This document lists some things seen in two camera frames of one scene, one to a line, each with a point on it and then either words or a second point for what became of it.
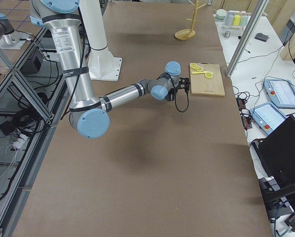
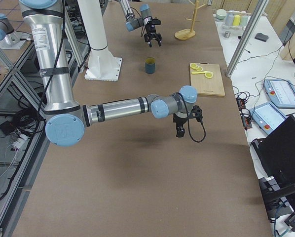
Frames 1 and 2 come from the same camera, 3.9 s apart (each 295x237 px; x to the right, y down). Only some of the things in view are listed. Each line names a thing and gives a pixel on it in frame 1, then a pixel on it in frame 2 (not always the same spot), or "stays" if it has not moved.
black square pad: [262, 37] stays
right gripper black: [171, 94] → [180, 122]
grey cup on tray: [229, 18] stays
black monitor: [282, 154] stays
